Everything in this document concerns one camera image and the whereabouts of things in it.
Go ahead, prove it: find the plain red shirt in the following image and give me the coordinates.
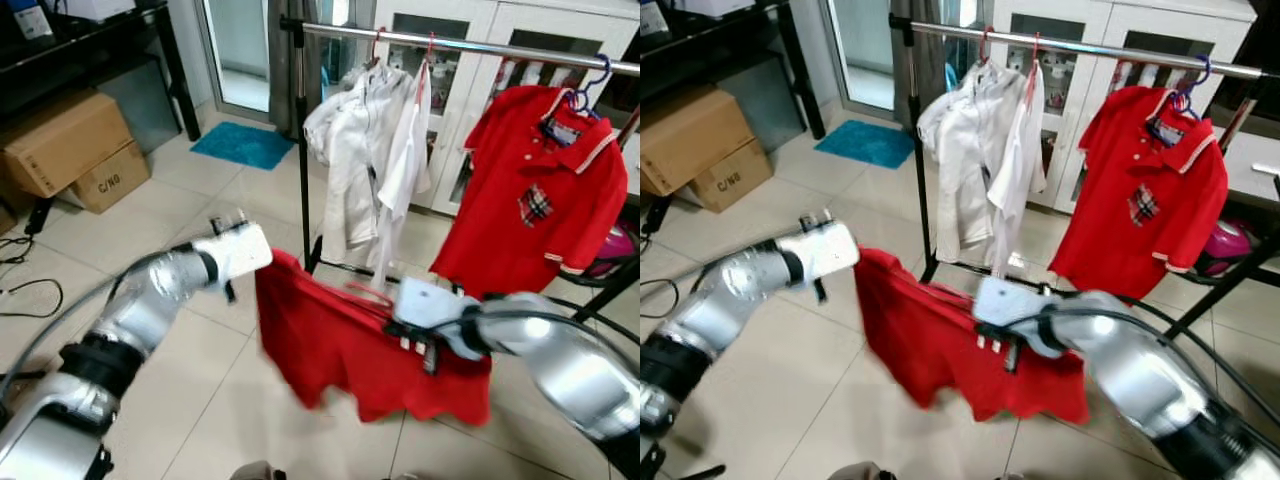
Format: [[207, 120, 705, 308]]
[[853, 247, 1091, 426], [253, 248, 493, 426]]

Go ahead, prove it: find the blue clothes hanger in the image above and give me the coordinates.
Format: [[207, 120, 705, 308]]
[[562, 55, 613, 119], [1165, 55, 1213, 119]]

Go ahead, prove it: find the thin white shirt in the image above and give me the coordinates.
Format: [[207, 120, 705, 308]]
[[985, 62, 1048, 281], [375, 60, 433, 286]]

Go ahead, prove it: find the white jacket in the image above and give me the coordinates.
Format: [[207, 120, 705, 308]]
[[917, 62, 1011, 263], [303, 62, 401, 256]]

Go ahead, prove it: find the pink round object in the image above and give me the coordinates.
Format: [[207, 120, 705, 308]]
[[1195, 220, 1251, 279], [590, 222, 636, 279]]

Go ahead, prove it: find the red polo shirt striped collar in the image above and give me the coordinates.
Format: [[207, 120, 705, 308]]
[[1048, 85, 1229, 301], [430, 85, 629, 299]]

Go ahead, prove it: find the blue floor mat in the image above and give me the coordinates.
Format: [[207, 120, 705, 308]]
[[813, 120, 916, 169], [190, 122, 296, 171]]

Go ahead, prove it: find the grey curtain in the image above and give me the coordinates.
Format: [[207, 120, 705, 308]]
[[268, 0, 346, 136], [890, 0, 966, 131]]

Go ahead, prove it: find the metal clothes rack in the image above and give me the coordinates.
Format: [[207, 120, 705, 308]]
[[888, 12, 1280, 341], [278, 15, 641, 346]]

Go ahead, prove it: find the white drawer cabinet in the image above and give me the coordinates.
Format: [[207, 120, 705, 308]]
[[1220, 130, 1280, 211]]

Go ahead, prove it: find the small printed cardboard box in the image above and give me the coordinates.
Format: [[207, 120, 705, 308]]
[[690, 140, 774, 214], [70, 140, 151, 214]]

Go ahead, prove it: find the large cardboard box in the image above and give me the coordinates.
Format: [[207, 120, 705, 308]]
[[640, 85, 751, 198], [0, 90, 134, 198]]

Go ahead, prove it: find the glass door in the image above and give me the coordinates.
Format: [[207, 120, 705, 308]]
[[822, 0, 906, 121], [195, 0, 291, 121]]

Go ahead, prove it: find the black shelf table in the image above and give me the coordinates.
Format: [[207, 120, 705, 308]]
[[0, 0, 201, 141], [640, 0, 827, 141]]

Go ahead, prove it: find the white glass door cabinet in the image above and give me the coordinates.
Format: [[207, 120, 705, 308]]
[[370, 0, 641, 216], [985, 0, 1259, 216]]

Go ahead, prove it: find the white device box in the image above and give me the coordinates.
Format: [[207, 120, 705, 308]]
[[45, 0, 136, 23], [670, 0, 756, 21]]

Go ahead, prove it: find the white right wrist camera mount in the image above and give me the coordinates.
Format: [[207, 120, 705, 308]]
[[393, 278, 471, 346], [973, 277, 1051, 346]]

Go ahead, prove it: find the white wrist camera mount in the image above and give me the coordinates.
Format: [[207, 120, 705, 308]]
[[775, 212, 861, 293], [195, 212, 274, 293], [393, 278, 471, 346], [973, 277, 1051, 346]]

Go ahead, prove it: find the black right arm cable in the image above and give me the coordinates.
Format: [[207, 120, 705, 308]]
[[1035, 303, 1280, 426], [465, 306, 641, 361]]

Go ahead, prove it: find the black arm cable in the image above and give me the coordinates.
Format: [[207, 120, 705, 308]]
[[465, 306, 641, 361], [640, 243, 776, 311], [1035, 303, 1280, 426], [0, 252, 201, 401]]

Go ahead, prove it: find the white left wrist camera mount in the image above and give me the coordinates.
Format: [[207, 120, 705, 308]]
[[775, 212, 861, 293], [195, 212, 274, 293]]

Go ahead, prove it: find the black floor cable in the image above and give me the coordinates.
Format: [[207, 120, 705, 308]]
[[0, 235, 66, 321], [640, 278, 683, 321]]

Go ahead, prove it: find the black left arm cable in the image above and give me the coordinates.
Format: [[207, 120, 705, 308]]
[[0, 252, 201, 401], [640, 243, 776, 311]]

